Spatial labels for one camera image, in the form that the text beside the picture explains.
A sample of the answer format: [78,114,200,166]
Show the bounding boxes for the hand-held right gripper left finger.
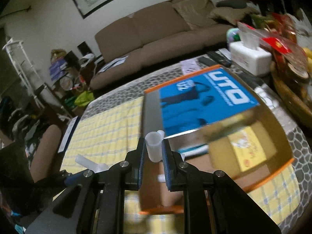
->
[24,137,147,234]

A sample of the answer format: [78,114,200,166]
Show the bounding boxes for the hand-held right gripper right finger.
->
[161,138,281,234]

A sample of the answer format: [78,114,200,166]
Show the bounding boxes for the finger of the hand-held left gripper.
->
[59,169,86,187]

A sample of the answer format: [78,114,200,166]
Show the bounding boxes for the blue lidded cardboard shoe box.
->
[139,65,295,215]

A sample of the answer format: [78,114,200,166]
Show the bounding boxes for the small yellow cardboard box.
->
[209,125,268,174]

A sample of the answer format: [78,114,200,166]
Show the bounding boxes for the brown padded stool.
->
[30,124,63,184]

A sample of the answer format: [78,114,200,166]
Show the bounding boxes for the yellow checked tablecloth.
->
[52,95,300,234]

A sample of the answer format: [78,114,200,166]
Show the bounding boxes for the grey pebble pattern table mat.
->
[83,52,312,173]

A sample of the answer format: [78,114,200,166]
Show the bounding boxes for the green cloth bag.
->
[74,90,95,107]

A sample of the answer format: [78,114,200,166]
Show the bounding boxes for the white printed leaflet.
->
[181,59,203,75]

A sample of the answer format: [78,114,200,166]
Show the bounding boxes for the papers on sofa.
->
[98,56,129,73]

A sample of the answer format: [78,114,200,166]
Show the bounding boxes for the cluttered storage shelf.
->
[48,49,82,92]

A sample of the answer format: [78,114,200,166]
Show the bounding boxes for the black remote control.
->
[197,51,232,67]

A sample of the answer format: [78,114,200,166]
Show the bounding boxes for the white coat rack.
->
[2,37,41,109]

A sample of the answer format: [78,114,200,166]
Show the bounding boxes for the brown sofa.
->
[89,0,259,90]

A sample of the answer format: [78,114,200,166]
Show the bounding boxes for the black speaker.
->
[77,41,90,57]

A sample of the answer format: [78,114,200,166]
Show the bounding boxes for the white tissue box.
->
[229,25,272,75]

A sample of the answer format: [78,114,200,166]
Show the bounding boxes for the wicker fruit basket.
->
[270,60,312,123]

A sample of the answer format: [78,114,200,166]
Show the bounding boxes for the pastel round ball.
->
[226,28,241,45]

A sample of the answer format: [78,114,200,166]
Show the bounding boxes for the brown throw pillow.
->
[174,0,218,30]

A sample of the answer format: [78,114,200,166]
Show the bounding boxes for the red envelope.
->
[259,36,293,54]

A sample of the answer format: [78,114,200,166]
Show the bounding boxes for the dark grey cushion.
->
[216,0,247,9]

